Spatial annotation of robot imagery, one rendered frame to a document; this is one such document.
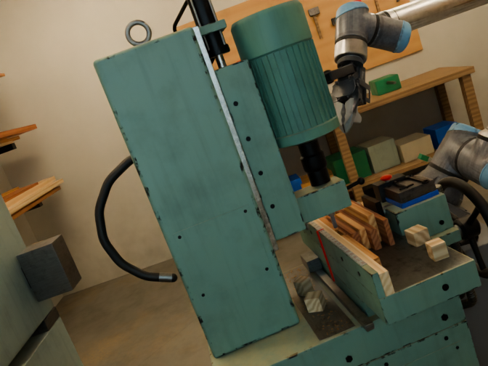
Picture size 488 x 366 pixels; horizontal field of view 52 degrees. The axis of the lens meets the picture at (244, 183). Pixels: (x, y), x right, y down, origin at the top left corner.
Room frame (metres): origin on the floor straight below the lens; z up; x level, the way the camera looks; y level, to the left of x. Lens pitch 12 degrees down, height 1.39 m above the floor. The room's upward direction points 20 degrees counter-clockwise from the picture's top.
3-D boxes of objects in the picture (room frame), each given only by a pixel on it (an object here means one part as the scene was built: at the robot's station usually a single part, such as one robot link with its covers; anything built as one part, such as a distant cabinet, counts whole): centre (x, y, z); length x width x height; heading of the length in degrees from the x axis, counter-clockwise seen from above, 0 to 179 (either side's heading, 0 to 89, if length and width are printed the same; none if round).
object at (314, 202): (1.21, -0.16, 1.03); 0.14 x 0.07 x 0.09; 96
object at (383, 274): (1.18, -0.16, 0.92); 0.60 x 0.02 x 0.05; 6
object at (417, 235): (1.06, -0.33, 0.92); 0.04 x 0.04 x 0.03; 9
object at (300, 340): (1.19, -0.06, 0.76); 0.57 x 0.45 x 0.09; 96
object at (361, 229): (1.20, -0.22, 0.93); 0.17 x 0.02 x 0.06; 6
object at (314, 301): (1.12, -0.06, 0.82); 0.04 x 0.04 x 0.04; 64
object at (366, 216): (1.22, -0.25, 0.94); 0.17 x 0.02 x 0.07; 6
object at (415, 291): (1.19, -0.29, 0.87); 0.61 x 0.30 x 0.06; 6
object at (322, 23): (4.44, -0.89, 1.50); 2.00 x 0.04 x 0.90; 87
